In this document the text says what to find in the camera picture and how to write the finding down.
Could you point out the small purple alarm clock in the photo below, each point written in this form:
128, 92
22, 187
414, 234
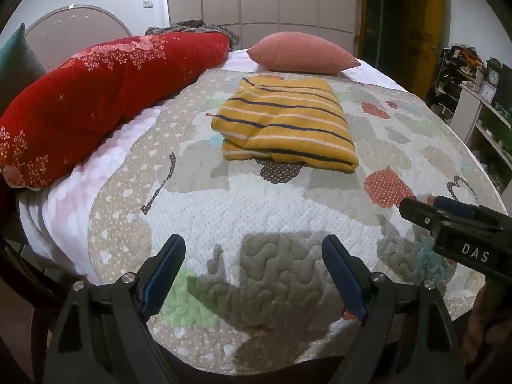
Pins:
487, 92

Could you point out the beige wardrobe doors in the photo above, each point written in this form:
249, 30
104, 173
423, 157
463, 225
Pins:
251, 20

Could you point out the grey knitted blanket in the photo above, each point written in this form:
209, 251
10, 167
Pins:
195, 26

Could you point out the heart patterned patchwork quilt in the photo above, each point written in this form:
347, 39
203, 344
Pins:
253, 294

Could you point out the yellow striped knit sweater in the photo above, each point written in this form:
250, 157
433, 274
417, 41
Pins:
287, 121

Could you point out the pink square cushion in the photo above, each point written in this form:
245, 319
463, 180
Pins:
292, 51

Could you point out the white arched headboard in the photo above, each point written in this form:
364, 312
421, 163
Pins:
60, 34

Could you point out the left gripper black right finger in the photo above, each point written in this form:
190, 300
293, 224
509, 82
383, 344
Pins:
406, 333

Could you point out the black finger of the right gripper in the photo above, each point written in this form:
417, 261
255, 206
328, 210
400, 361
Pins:
478, 213
426, 215

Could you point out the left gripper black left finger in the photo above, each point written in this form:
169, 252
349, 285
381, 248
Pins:
102, 335

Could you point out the white cluttered shelf unit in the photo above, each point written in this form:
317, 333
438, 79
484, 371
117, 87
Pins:
484, 127

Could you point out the teal cushion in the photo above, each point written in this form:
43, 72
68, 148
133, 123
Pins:
19, 67

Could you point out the pink white fleece bedsheet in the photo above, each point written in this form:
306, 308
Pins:
80, 207

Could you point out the red floral bolster pillow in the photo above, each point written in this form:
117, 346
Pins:
60, 119

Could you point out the brown wooden door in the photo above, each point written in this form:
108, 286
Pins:
425, 27

